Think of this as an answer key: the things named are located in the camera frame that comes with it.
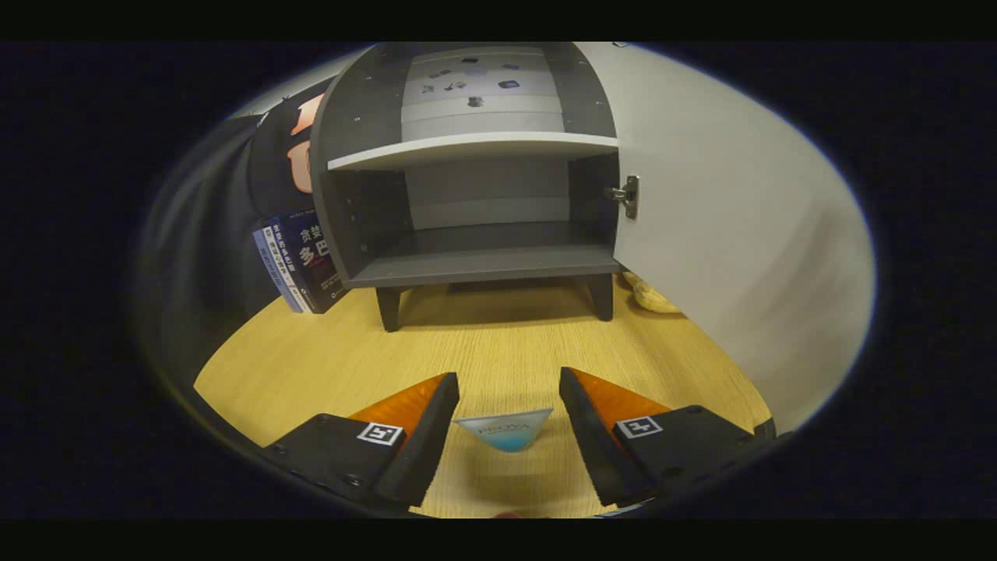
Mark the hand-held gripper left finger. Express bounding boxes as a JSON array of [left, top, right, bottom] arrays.
[[263, 372, 461, 511]]

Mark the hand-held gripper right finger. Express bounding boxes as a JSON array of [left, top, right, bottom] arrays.
[[558, 366, 778, 507]]

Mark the light blue sachet packet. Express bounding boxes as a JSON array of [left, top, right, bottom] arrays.
[[454, 408, 555, 453]]

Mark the white cabinet door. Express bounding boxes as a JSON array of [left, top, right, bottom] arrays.
[[576, 42, 877, 433]]

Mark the yellow plush toy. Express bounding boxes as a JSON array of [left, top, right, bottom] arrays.
[[623, 271, 682, 315]]

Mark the grey wooden cabinet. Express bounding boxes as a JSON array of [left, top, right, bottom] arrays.
[[309, 42, 624, 333]]

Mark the dark blue book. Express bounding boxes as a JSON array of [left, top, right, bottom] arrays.
[[277, 206, 349, 315]]

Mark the metal door hinge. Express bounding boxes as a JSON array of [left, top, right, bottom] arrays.
[[606, 175, 641, 221]]

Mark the white cabinet shelf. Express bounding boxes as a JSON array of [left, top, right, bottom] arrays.
[[327, 131, 620, 172]]

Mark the black backdrop cloth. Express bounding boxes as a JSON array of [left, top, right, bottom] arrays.
[[136, 74, 336, 390]]

